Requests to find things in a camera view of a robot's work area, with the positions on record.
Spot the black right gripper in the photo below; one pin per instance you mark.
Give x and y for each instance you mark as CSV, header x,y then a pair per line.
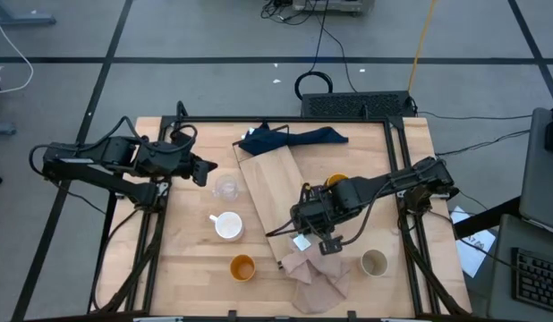
x,y
314,214

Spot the black mug with yellow inside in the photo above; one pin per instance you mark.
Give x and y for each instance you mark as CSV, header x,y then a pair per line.
x,y
337,179

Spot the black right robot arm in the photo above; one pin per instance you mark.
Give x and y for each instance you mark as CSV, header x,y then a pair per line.
x,y
393,179

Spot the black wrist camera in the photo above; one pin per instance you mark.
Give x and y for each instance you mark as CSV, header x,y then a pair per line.
x,y
330,247
200,177

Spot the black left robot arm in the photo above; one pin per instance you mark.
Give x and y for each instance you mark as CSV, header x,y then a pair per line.
x,y
102,154

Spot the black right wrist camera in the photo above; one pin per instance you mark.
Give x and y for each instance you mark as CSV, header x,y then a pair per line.
x,y
330,247

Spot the grey desk leg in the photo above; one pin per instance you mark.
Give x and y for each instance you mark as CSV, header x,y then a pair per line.
x,y
21,19

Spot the black desk leg bar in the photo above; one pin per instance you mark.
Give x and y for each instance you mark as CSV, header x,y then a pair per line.
x,y
487,217

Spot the beige ribbed cup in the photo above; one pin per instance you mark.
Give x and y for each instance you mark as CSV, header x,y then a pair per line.
x,y
374,263

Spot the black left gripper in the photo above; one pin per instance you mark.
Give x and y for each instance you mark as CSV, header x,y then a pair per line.
x,y
184,162

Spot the white paper sheet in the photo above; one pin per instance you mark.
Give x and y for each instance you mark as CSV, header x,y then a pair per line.
x,y
475,255

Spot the grey floor foot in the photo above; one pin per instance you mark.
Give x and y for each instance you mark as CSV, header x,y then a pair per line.
x,y
2,129

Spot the navy blue cloth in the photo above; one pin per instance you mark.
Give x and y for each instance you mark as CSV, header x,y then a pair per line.
x,y
276,138

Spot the black vented computer case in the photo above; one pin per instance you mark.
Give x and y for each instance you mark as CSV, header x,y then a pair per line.
x,y
357,105

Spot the clear glass cup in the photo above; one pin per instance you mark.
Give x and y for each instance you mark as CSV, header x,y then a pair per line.
x,y
226,188

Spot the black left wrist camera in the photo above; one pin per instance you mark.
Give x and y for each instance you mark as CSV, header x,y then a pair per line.
x,y
200,177

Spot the small white cloth tag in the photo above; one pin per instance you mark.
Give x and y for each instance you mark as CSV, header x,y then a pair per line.
x,y
251,132

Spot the black metal table frame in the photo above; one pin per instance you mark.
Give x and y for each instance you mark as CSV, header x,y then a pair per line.
x,y
281,119

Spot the small orange cup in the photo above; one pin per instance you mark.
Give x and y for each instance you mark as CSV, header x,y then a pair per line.
x,y
243,268

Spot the grey desk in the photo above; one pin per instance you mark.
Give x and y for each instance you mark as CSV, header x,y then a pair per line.
x,y
502,268

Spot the white square cloth label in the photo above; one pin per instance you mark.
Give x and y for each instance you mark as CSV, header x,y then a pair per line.
x,y
302,243

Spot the black keyboard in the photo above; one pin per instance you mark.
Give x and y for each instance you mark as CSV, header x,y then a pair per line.
x,y
536,277

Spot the white mug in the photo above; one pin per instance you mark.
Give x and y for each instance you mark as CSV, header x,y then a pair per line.
x,y
229,226

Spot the beige cloth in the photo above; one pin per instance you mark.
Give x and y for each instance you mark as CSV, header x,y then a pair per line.
x,y
321,282

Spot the wooden shelf with black legs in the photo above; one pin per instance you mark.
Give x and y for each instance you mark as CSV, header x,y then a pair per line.
x,y
267,179

